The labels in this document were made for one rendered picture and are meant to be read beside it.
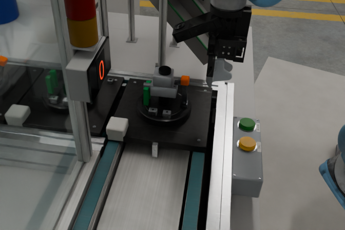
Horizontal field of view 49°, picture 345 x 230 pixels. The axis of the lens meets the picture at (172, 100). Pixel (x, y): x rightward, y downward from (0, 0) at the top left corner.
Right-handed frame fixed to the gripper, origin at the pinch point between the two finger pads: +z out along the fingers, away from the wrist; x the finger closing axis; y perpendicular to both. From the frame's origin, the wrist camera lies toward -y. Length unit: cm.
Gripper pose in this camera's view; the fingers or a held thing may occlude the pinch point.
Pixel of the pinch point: (207, 81)
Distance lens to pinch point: 91.3
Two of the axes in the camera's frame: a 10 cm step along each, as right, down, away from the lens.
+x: 1.4, -6.1, 7.8
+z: -0.4, 7.8, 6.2
